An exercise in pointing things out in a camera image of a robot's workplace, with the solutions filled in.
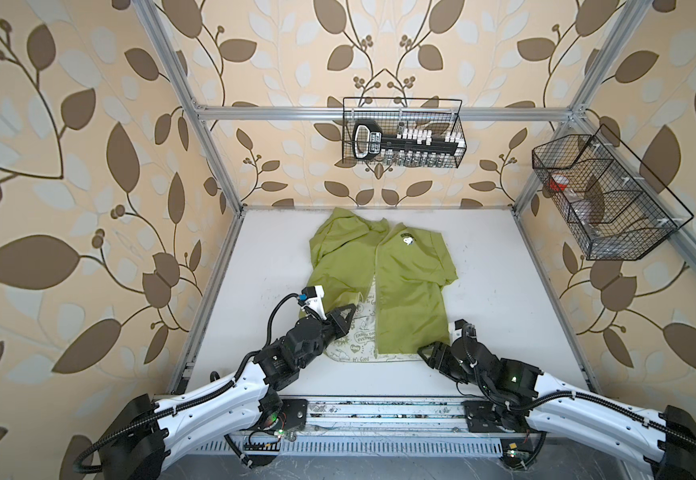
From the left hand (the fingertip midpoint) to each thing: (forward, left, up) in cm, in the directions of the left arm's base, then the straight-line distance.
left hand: (360, 307), depth 75 cm
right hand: (-9, -17, -13) cm, 23 cm away
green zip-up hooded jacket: (+19, -12, -17) cm, 28 cm away
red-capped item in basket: (+31, -53, +17) cm, 64 cm away
